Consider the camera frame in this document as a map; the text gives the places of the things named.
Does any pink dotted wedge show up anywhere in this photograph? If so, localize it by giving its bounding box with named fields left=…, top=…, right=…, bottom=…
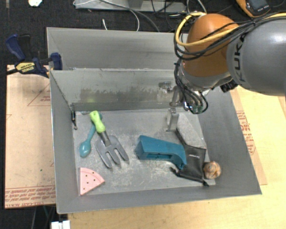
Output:
left=78, top=167, right=106, bottom=196

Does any brown cardboard board, red print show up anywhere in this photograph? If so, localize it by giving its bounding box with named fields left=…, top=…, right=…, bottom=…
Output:
left=4, top=64, right=268, bottom=209

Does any grey metal bin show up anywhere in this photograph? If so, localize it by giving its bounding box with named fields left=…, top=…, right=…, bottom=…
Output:
left=46, top=27, right=263, bottom=214

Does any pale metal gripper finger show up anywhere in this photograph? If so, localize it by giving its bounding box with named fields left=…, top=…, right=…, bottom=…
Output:
left=166, top=107, right=180, bottom=132
left=158, top=81, right=181, bottom=106

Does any tan striped ball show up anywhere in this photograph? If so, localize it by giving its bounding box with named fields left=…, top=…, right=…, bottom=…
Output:
left=203, top=160, right=222, bottom=180

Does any green-handled metal garden fork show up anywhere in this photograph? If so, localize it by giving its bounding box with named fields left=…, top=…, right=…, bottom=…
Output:
left=89, top=110, right=130, bottom=169

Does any teal plastic spoon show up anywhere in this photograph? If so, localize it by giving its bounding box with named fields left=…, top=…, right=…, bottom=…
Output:
left=79, top=114, right=103, bottom=158

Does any teal blue angled block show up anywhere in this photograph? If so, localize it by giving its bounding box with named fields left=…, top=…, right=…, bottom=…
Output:
left=134, top=135, right=188, bottom=170

